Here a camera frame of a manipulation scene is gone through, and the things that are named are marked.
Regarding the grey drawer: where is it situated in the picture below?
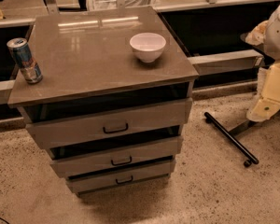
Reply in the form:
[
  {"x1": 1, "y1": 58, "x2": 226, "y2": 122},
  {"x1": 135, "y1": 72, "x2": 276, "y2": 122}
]
[
  {"x1": 25, "y1": 97, "x2": 193, "y2": 150},
  {"x1": 66, "y1": 158, "x2": 175, "y2": 194},
  {"x1": 50, "y1": 135, "x2": 183, "y2": 177}
]

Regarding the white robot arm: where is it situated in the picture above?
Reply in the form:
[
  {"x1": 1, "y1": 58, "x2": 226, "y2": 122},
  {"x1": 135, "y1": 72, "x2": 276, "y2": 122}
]
[{"x1": 245, "y1": 5, "x2": 280, "y2": 122}]

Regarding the grey drawer cabinet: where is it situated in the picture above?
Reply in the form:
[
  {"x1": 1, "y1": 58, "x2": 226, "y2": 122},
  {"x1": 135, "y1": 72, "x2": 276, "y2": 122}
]
[{"x1": 8, "y1": 7, "x2": 198, "y2": 194}]

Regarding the grey top drawer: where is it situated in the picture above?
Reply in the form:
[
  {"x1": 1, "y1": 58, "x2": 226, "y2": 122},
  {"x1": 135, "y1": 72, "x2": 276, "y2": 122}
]
[{"x1": 25, "y1": 97, "x2": 193, "y2": 150}]

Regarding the grey bottom drawer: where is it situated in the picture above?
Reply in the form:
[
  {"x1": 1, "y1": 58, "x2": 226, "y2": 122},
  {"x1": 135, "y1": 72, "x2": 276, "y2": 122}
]
[{"x1": 66, "y1": 158, "x2": 175, "y2": 194}]

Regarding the white ceramic bowl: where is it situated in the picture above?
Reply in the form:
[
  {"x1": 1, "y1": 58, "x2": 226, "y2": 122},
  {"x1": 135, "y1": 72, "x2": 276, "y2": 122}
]
[{"x1": 130, "y1": 33, "x2": 166, "y2": 63}]

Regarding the black folding side table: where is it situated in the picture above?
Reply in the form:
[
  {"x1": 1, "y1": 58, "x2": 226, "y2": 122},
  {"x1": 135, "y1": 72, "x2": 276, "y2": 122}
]
[{"x1": 203, "y1": 32, "x2": 280, "y2": 168}]

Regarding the blue silver drink can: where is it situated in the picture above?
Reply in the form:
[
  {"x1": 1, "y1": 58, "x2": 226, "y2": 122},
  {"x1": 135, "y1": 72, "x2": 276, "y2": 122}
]
[{"x1": 7, "y1": 37, "x2": 43, "y2": 84}]

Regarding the white wire basket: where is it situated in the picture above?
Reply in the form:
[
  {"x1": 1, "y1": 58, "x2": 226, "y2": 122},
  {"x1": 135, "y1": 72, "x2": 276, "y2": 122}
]
[{"x1": 88, "y1": 0, "x2": 159, "y2": 10}]

